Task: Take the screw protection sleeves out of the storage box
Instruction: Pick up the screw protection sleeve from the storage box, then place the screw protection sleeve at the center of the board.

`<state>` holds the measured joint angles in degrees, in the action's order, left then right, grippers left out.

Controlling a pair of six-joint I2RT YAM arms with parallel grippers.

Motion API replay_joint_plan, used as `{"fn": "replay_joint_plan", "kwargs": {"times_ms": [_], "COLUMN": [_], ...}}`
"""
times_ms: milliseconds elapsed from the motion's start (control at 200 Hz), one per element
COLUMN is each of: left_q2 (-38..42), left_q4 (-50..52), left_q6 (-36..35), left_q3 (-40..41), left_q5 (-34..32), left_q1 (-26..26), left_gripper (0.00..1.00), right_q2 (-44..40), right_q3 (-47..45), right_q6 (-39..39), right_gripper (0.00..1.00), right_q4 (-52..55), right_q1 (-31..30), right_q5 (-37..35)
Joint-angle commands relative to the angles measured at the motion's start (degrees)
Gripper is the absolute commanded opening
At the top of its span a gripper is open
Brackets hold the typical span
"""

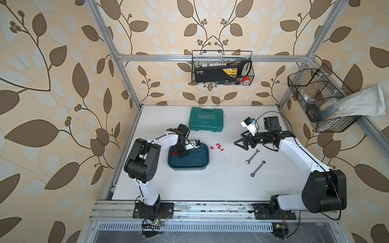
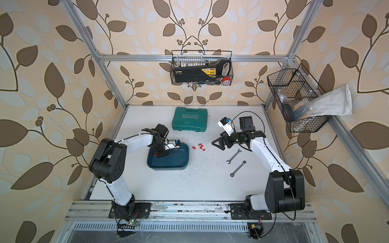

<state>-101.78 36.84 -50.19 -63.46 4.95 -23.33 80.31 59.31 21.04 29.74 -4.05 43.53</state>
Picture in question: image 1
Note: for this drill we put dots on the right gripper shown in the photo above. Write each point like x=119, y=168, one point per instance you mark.
x=245, y=143

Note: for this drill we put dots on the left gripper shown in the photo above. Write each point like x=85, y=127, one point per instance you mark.
x=184, y=154

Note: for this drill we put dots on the teal plastic storage box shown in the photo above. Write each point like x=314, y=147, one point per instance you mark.
x=198, y=159

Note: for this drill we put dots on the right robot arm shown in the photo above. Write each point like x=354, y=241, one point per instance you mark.
x=325, y=188

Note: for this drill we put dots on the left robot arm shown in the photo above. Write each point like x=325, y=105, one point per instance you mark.
x=142, y=163

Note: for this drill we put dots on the upper silver wrench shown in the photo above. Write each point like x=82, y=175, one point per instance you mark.
x=248, y=161

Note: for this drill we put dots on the silver wrench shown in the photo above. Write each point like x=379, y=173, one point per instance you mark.
x=248, y=161
x=257, y=169

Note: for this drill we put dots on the lower silver wrench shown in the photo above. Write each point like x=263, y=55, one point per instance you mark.
x=257, y=169

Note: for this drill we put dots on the green tool case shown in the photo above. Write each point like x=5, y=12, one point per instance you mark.
x=202, y=119

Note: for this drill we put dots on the red white tape roll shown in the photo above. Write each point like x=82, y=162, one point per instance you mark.
x=246, y=81

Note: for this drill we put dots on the black tape measure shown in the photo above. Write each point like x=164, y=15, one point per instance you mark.
x=313, y=113

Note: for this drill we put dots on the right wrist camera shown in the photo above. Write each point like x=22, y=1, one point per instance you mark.
x=250, y=125

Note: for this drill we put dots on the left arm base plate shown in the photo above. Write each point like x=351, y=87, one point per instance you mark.
x=161, y=210

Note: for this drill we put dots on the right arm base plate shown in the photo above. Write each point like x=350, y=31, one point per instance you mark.
x=267, y=211

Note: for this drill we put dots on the black wire basket right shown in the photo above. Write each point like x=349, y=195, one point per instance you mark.
x=313, y=85

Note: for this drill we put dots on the black wire basket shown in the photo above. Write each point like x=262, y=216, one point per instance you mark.
x=313, y=85
x=208, y=56

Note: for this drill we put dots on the black wire basket back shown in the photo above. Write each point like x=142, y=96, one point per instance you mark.
x=208, y=56

